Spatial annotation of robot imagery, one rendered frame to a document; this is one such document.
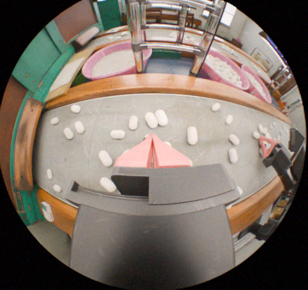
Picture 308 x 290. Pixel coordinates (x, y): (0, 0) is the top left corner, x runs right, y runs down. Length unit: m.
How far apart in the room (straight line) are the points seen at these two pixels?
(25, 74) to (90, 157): 0.41
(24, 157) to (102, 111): 0.31
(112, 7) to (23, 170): 2.78
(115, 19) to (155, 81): 2.60
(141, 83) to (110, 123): 0.12
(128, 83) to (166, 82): 0.09
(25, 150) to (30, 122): 0.09
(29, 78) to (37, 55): 0.11
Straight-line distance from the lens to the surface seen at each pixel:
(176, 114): 0.23
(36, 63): 0.54
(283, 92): 4.95
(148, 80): 0.25
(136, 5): 0.22
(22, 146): 0.40
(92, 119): 0.27
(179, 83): 0.26
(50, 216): 0.41
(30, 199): 0.49
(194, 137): 0.20
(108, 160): 0.20
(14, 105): 0.46
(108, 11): 2.80
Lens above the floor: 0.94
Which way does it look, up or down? 76 degrees down
